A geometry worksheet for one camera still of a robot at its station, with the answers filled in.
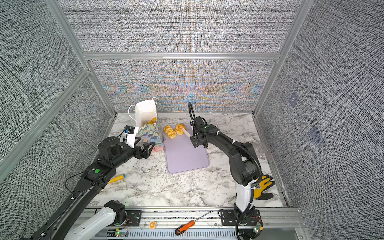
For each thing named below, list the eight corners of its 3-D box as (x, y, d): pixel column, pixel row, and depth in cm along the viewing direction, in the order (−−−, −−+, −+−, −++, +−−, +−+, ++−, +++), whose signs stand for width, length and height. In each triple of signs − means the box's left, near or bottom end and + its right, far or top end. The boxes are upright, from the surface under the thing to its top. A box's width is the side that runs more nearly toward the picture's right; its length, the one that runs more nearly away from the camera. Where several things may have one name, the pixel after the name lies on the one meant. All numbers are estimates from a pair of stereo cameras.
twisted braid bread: (171, 140, 105) (171, 136, 102) (163, 131, 110) (162, 128, 106) (177, 136, 107) (177, 132, 104) (168, 127, 112) (168, 124, 109)
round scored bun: (172, 133, 109) (172, 130, 105) (178, 125, 113) (178, 122, 110) (180, 137, 107) (180, 133, 103) (186, 129, 111) (186, 125, 108)
